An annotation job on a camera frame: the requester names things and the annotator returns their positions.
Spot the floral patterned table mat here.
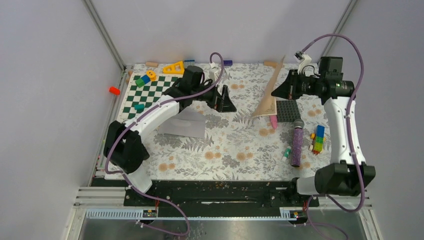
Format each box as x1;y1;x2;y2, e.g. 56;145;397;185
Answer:
142;63;331;181

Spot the left wooden cylinder peg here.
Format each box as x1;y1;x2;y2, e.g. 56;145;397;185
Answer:
145;61;159;68

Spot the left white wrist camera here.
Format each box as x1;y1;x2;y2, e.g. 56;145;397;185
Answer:
208;61;221;83

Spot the wooden cylinder peg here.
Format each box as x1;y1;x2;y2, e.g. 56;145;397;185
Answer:
263;60;278;68
145;61;159;68

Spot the green cube block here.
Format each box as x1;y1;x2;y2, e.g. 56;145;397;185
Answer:
135;78;145;88

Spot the orange ring toy block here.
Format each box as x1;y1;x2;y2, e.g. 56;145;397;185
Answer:
146;70;157;82

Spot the white slotted cable duct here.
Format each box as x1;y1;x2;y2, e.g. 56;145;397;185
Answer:
85;207;299;222

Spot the colourful lego brick stack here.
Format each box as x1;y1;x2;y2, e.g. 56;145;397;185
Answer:
309;125;326;155

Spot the purple glitter microphone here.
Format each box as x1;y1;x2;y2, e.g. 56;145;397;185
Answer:
291;119;305;168

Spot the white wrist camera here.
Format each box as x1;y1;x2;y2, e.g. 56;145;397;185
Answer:
208;61;221;83
294;51;312;75

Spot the dark grey lego baseplate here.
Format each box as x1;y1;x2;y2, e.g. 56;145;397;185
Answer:
276;100;301;123

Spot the right wooden cylinder peg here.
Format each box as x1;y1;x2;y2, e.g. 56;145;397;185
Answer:
263;60;278;68

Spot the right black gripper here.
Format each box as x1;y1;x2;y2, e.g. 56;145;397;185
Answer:
271;69;324;101

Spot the dark blue lego brick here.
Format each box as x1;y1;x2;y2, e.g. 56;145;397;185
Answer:
223;60;233;66

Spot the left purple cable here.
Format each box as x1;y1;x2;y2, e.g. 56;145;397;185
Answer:
104;51;225;237

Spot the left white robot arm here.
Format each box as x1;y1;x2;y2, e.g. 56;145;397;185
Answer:
103;65;237;206

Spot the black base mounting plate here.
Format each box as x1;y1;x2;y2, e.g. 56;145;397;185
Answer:
123;180;320;219

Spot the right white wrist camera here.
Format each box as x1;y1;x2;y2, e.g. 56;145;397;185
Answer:
294;51;312;75

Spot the blue cube block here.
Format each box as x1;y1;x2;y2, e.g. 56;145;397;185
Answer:
140;74;151;85

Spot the green white glue stick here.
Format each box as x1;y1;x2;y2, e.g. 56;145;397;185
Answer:
281;147;291;161

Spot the teal small block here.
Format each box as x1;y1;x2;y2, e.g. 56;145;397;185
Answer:
134;104;145;111

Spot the red cylinder block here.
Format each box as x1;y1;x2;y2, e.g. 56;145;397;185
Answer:
108;86;121;96

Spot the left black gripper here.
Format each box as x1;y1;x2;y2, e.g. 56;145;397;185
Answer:
191;79;236;112

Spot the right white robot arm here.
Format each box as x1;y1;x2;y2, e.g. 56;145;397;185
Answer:
271;53;376;206

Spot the yellow triangle toy block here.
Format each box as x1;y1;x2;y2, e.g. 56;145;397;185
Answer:
162;61;185;75

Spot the green white chessboard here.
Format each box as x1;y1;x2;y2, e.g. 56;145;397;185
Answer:
116;73;183;122

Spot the pink marker pen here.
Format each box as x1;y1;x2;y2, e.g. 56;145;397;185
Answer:
269;115;278;130

